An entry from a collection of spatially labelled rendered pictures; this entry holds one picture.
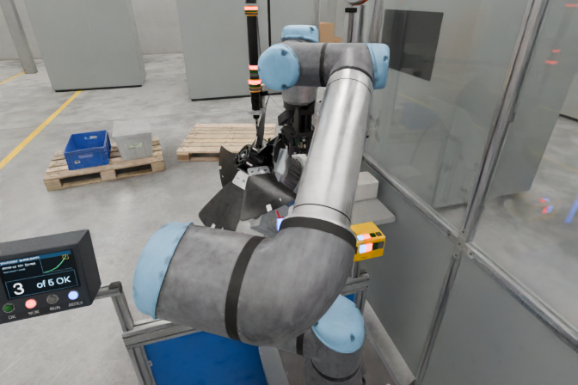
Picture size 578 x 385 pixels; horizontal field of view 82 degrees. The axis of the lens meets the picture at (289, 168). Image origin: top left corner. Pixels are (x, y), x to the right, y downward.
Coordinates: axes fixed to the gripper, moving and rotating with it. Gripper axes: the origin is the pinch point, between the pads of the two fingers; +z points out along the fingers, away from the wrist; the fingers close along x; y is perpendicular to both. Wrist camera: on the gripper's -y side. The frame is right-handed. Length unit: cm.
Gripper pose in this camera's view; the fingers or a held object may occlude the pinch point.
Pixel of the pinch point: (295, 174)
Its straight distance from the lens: 84.9
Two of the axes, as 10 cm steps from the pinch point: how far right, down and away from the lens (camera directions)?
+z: 0.0, 8.8, 4.8
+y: 2.8, 4.6, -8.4
